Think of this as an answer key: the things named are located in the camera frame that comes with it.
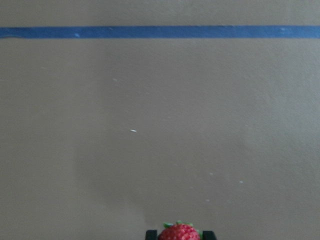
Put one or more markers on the red strawberry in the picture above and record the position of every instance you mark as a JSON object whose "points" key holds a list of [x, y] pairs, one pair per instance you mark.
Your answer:
{"points": [[180, 231]]}

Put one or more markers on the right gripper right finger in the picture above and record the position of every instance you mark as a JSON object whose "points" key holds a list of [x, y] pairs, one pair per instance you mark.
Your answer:
{"points": [[208, 235]]}

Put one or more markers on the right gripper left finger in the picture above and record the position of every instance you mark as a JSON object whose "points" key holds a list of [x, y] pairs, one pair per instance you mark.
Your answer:
{"points": [[151, 234]]}

